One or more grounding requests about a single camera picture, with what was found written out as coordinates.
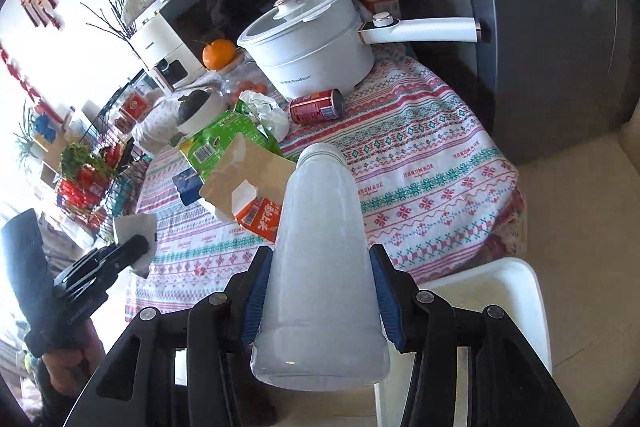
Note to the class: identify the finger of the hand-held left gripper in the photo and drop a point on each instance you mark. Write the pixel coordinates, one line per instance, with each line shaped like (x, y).
(132, 249)

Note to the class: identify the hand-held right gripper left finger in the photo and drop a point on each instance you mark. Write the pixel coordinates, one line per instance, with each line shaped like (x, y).
(255, 307)

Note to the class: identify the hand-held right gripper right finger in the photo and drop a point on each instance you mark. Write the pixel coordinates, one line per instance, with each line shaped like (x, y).
(387, 307)

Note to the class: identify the white tissue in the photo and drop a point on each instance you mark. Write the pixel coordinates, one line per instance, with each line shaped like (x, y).
(135, 224)

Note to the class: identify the white plastic bottle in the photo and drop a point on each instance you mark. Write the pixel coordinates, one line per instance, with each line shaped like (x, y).
(320, 282)

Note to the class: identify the white waste bin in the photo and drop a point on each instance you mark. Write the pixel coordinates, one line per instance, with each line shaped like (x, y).
(500, 297)

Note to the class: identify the white paper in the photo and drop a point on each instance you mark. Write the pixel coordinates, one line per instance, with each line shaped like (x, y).
(267, 112)

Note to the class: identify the person's left forearm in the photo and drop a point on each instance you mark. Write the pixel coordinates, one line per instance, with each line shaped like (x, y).
(60, 407)

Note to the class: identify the person's left hand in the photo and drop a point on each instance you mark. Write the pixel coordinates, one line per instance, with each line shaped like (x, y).
(67, 362)

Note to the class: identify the red packets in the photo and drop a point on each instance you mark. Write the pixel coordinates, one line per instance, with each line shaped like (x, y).
(80, 192)

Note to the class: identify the blue packet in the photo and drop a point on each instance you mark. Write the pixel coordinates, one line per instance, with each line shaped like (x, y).
(189, 189)

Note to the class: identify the orange and white carton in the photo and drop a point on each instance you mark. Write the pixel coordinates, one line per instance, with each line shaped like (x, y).
(260, 217)

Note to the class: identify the green leafy vegetables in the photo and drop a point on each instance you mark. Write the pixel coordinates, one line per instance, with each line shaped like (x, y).
(82, 159)

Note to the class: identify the white dotted cloth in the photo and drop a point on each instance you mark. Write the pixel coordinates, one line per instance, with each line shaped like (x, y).
(155, 122)

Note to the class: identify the brown cardboard piece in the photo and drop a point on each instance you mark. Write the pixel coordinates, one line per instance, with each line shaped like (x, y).
(260, 172)

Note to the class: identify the red label jar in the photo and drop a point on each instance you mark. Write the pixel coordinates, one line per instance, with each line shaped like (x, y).
(134, 109)

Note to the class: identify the green potted plant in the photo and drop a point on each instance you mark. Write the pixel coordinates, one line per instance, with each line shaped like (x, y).
(25, 142)

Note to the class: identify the blue toy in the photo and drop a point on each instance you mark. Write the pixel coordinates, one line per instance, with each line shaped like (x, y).
(45, 129)

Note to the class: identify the green snack bag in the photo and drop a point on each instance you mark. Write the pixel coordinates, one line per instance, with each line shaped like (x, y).
(225, 132)

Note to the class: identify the white bowl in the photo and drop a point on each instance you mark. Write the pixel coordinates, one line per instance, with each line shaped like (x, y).
(207, 114)

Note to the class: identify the patterned tablecloth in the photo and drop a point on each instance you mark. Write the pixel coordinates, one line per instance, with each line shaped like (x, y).
(425, 157)

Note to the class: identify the dark avocado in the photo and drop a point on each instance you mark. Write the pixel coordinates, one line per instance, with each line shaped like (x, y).
(194, 104)

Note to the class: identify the small mandarin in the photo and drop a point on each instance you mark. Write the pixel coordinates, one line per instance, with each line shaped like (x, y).
(261, 88)
(246, 88)

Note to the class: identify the glass teapot with wooden lid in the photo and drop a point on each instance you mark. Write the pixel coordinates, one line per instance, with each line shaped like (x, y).
(235, 79)

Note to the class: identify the red soda can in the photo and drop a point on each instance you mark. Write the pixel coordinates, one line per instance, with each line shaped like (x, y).
(315, 107)

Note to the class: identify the white countertop appliance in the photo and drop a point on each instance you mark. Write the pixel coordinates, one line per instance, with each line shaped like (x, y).
(160, 42)

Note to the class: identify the large orange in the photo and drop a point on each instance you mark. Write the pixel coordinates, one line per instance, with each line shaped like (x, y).
(219, 54)

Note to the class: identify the bare decorative branches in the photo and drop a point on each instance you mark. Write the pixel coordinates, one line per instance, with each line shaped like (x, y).
(117, 24)

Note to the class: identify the white electric pot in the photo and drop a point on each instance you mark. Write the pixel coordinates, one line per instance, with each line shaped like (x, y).
(310, 57)

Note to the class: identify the pot lid with white knob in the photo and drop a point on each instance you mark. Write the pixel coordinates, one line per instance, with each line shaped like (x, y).
(295, 24)

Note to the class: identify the grey refrigerator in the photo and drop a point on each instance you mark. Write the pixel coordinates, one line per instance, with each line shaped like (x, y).
(550, 32)

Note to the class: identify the red wall garland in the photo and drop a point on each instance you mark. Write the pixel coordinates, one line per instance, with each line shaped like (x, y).
(20, 79)

